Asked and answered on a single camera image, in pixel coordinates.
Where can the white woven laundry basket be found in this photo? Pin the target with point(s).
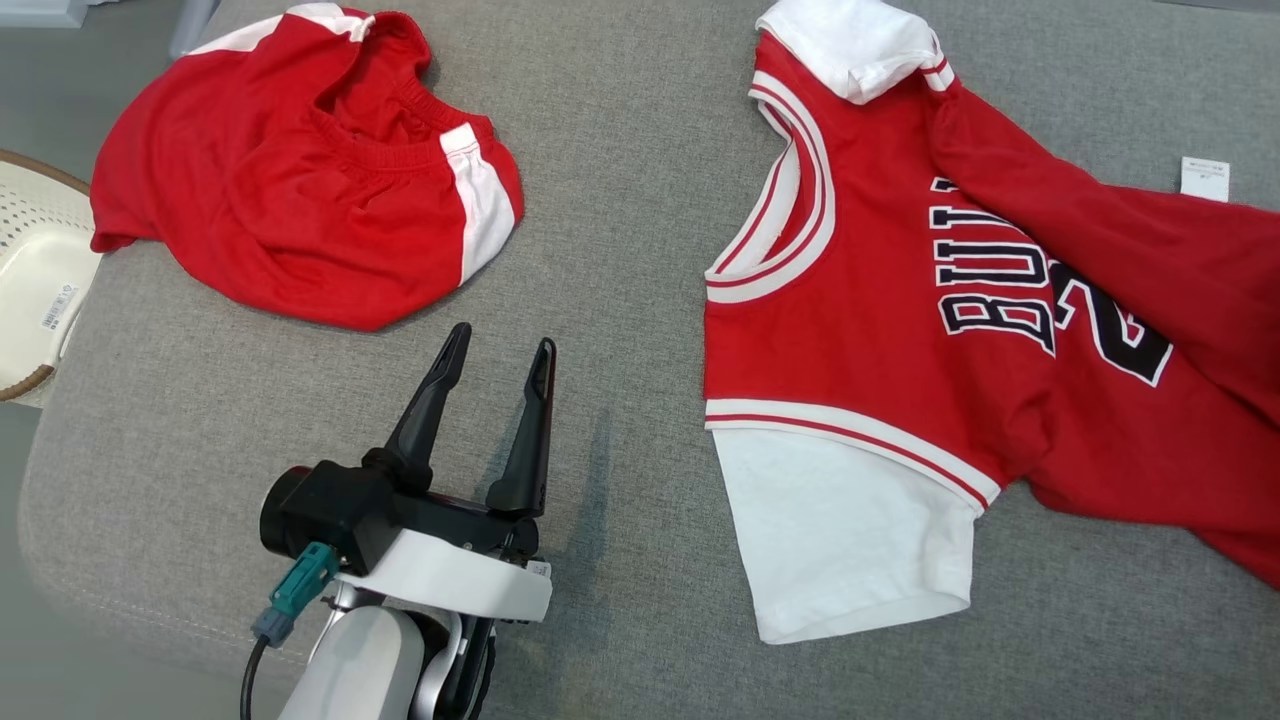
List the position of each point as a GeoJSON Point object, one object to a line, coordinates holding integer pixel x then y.
{"type": "Point", "coordinates": [40, 290]}

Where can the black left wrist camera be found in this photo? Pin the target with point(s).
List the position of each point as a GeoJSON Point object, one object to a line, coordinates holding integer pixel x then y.
{"type": "Point", "coordinates": [320, 510]}

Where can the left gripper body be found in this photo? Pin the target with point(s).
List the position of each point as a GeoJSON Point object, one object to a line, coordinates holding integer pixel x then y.
{"type": "Point", "coordinates": [450, 575]}

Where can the red shorts with white stripes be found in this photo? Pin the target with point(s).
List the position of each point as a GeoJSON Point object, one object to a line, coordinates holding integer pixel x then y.
{"type": "Point", "coordinates": [280, 200]}

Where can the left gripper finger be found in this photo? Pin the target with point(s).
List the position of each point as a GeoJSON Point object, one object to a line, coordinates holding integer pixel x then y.
{"type": "Point", "coordinates": [535, 440]}
{"type": "Point", "coordinates": [425, 420]}

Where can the red basketball jersey shirt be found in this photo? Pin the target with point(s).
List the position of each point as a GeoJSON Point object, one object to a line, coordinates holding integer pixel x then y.
{"type": "Point", "coordinates": [880, 380]}

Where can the teal left camera connector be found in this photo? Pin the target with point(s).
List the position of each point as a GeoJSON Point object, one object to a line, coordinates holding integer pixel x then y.
{"type": "Point", "coordinates": [300, 590]}

